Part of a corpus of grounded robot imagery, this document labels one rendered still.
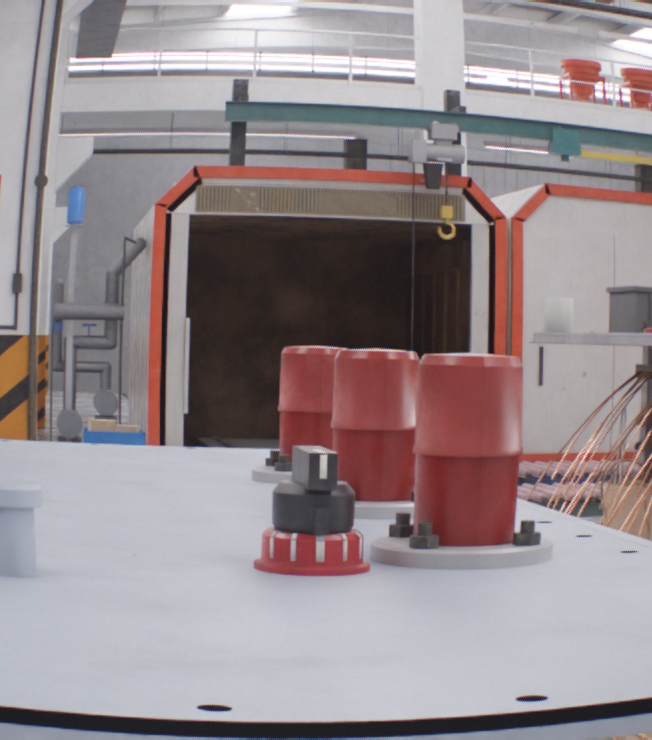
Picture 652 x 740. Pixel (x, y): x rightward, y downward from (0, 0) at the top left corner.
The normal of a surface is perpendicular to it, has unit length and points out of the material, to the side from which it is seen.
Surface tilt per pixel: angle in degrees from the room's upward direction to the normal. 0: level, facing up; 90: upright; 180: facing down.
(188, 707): 0
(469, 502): 91
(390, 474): 91
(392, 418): 89
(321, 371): 89
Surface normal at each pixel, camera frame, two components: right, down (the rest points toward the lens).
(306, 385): -0.29, -0.02
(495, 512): 0.47, 0.03
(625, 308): -0.97, -0.05
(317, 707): 0.03, -1.00
